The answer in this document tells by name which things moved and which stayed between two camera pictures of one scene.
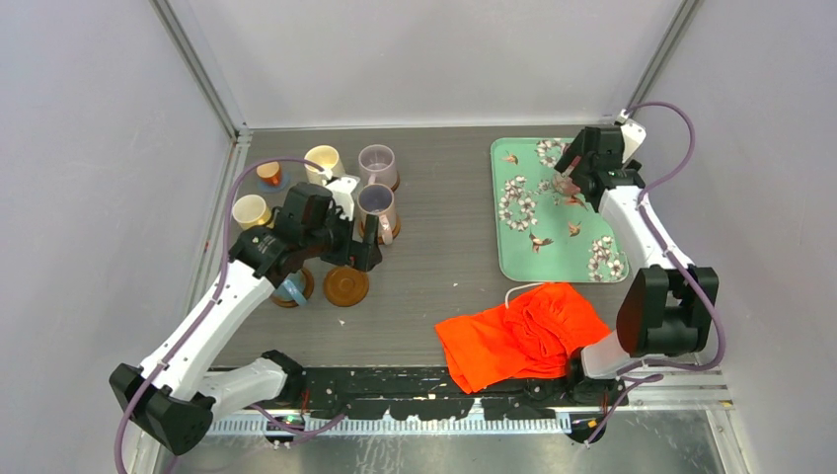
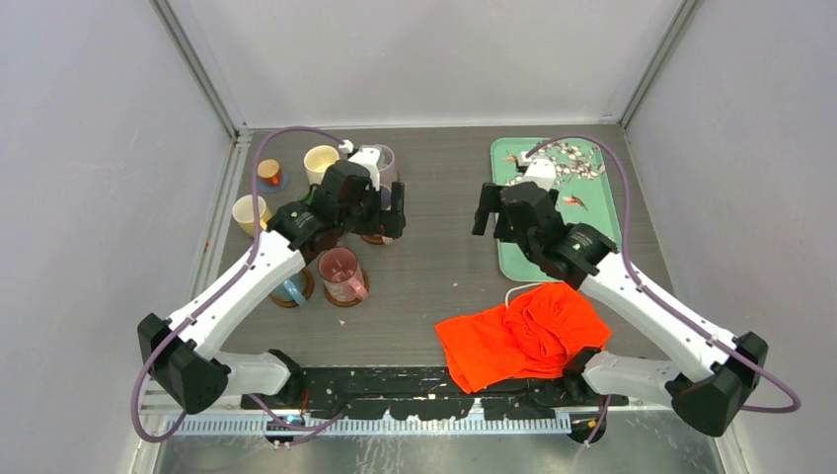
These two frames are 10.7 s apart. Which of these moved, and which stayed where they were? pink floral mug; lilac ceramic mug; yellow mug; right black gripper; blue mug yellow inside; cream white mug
Moved: right black gripper; pink floral mug
Stayed: cream white mug; yellow mug; blue mug yellow inside; lilac ceramic mug
